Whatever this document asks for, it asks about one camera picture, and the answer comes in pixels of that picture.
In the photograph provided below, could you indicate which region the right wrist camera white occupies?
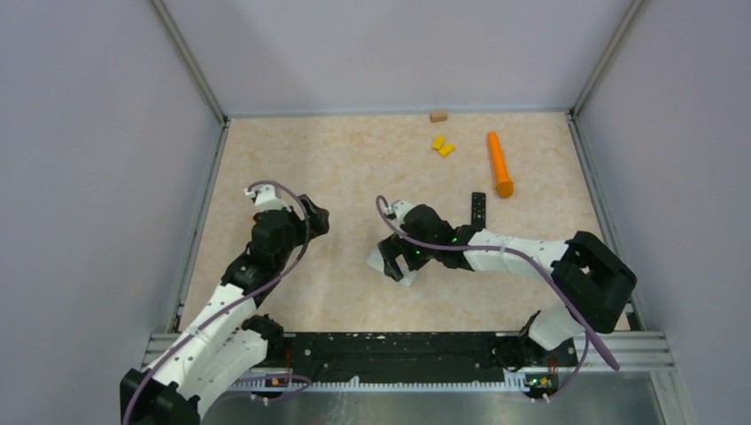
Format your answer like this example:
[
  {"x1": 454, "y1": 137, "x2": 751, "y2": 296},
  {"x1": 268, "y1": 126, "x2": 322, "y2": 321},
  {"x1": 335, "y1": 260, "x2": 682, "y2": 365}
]
[{"x1": 385, "y1": 200, "x2": 414, "y2": 227}]

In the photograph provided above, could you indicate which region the tan wooden block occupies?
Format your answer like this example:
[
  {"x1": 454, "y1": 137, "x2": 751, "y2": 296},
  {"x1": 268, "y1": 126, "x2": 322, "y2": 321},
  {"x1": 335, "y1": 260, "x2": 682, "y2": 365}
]
[{"x1": 430, "y1": 111, "x2": 448, "y2": 123}]

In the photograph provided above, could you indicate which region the black remote control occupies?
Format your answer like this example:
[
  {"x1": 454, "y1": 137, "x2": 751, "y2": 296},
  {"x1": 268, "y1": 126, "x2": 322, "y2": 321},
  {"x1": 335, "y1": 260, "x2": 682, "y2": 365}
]
[{"x1": 470, "y1": 192, "x2": 487, "y2": 229}]

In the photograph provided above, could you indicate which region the yellow block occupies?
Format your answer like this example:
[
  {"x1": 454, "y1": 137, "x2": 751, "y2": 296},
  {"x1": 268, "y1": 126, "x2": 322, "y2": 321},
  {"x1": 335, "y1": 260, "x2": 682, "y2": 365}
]
[
  {"x1": 437, "y1": 143, "x2": 454, "y2": 157},
  {"x1": 431, "y1": 135, "x2": 445, "y2": 151}
]

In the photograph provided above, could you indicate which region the orange toy carrot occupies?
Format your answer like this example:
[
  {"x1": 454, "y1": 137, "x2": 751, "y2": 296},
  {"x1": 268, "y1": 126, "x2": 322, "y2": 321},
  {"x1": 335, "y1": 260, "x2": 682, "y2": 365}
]
[{"x1": 486, "y1": 131, "x2": 515, "y2": 198}]

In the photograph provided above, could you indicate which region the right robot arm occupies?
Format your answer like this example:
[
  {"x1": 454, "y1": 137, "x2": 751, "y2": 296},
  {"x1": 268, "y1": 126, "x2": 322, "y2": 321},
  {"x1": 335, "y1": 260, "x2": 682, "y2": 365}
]
[{"x1": 367, "y1": 196, "x2": 638, "y2": 370}]

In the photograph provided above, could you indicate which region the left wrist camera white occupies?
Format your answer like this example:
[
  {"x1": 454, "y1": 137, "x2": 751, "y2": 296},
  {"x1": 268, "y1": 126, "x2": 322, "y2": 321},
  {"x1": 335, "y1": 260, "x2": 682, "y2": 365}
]
[{"x1": 244, "y1": 183, "x2": 290, "y2": 213}]

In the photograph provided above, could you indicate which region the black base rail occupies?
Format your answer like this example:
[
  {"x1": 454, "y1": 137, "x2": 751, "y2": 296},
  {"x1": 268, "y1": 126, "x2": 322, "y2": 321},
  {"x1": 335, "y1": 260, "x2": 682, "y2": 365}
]
[{"x1": 261, "y1": 332, "x2": 525, "y2": 384}]

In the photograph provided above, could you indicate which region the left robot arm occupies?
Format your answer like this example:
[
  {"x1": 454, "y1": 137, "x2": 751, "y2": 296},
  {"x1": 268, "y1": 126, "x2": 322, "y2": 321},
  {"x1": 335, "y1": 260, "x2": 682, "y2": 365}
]
[{"x1": 120, "y1": 182, "x2": 330, "y2": 424}]

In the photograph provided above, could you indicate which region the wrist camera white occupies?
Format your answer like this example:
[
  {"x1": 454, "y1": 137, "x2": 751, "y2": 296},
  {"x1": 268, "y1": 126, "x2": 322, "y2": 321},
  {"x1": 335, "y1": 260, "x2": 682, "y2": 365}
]
[
  {"x1": 385, "y1": 200, "x2": 414, "y2": 227},
  {"x1": 244, "y1": 183, "x2": 290, "y2": 213}
]

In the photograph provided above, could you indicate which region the yellow block right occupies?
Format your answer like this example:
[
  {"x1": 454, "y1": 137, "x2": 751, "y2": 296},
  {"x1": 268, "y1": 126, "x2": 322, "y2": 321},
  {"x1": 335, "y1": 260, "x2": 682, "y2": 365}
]
[{"x1": 437, "y1": 143, "x2": 454, "y2": 157}]

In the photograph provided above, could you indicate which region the yellow block left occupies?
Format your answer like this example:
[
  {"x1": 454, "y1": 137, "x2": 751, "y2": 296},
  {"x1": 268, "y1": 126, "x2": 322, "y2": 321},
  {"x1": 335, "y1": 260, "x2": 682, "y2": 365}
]
[{"x1": 431, "y1": 135, "x2": 445, "y2": 151}]

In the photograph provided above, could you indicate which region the white remote control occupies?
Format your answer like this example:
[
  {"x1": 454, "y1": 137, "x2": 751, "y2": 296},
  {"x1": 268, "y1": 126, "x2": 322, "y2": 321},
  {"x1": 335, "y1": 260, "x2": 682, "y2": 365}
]
[{"x1": 366, "y1": 250, "x2": 417, "y2": 287}]

